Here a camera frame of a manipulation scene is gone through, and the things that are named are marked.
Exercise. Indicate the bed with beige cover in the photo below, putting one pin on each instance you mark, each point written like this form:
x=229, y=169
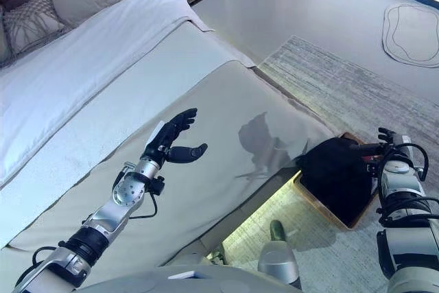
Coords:
x=205, y=118

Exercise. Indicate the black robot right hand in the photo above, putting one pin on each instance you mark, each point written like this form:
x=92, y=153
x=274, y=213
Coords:
x=399, y=140

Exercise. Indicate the silver robot right leg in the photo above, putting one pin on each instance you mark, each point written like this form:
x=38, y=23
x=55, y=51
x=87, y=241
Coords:
x=278, y=258

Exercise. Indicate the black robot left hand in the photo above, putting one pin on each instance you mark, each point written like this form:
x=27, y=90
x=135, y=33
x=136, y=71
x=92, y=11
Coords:
x=164, y=142

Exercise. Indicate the patterned beige pillow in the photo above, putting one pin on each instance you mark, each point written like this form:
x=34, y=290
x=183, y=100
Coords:
x=31, y=25

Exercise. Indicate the wicker laundry basket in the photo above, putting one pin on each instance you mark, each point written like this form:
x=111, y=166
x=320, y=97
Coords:
x=320, y=204

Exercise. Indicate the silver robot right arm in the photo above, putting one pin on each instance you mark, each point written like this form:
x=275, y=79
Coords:
x=401, y=183

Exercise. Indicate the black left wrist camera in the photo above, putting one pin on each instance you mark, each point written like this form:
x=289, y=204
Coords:
x=158, y=186

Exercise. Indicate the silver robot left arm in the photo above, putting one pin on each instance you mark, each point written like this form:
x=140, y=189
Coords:
x=128, y=191

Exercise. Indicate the black garment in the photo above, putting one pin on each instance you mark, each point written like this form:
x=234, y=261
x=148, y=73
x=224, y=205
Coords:
x=329, y=176

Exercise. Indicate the small grey black-edged rug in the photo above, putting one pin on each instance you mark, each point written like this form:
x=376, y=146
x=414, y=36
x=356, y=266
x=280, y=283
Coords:
x=411, y=35

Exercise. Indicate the white duvet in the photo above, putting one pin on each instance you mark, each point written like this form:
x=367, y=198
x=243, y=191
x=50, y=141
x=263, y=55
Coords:
x=85, y=66

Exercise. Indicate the white textured blanket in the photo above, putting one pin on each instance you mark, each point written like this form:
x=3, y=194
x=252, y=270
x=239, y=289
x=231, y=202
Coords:
x=85, y=149

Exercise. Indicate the grey robot torso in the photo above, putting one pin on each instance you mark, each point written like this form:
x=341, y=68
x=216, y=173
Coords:
x=154, y=282

